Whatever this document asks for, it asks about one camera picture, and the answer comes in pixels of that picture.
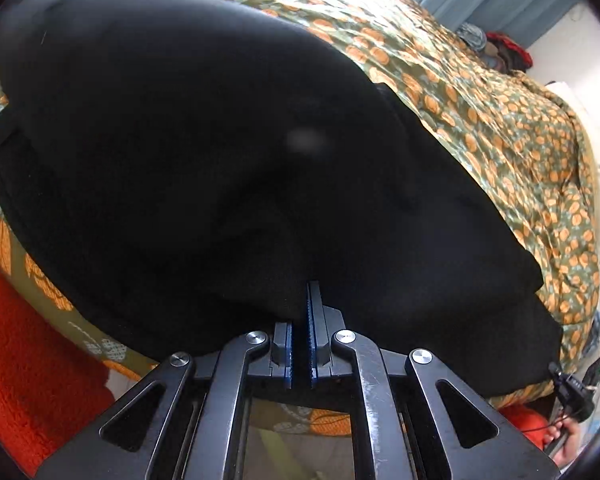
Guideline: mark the person's right hand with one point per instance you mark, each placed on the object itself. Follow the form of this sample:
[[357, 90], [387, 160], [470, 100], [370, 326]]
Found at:
[[566, 442]]

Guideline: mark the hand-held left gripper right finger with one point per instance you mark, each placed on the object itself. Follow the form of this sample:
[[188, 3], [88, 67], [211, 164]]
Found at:
[[312, 340]]

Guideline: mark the orange fluffy rug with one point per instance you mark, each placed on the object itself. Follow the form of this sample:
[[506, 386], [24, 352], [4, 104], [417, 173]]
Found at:
[[27, 360]]

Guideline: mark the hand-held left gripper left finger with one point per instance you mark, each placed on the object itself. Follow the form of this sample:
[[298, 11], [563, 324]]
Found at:
[[287, 356]]

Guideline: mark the black pants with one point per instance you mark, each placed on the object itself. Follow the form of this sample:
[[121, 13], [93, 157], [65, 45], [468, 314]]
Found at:
[[190, 170]]

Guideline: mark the grey blue cloth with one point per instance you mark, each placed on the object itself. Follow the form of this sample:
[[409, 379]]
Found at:
[[471, 36]]

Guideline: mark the pumpkin print green blanket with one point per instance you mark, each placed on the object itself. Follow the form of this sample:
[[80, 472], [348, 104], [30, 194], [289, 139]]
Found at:
[[505, 125]]

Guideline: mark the red and dark clothes pile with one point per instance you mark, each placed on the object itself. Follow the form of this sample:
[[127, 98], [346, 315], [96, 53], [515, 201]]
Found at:
[[507, 52]]

